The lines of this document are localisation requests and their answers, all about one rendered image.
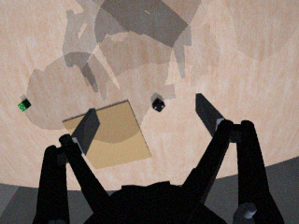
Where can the tan square mat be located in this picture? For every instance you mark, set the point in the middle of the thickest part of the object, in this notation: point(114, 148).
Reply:
point(118, 140)

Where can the green die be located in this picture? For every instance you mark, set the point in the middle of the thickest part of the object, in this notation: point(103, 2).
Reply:
point(24, 105)

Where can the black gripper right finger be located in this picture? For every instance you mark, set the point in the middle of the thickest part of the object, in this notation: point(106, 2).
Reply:
point(257, 204)

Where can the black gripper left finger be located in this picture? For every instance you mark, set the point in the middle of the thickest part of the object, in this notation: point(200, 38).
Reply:
point(52, 202)

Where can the black die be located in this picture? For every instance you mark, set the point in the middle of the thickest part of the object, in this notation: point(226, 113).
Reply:
point(158, 105)

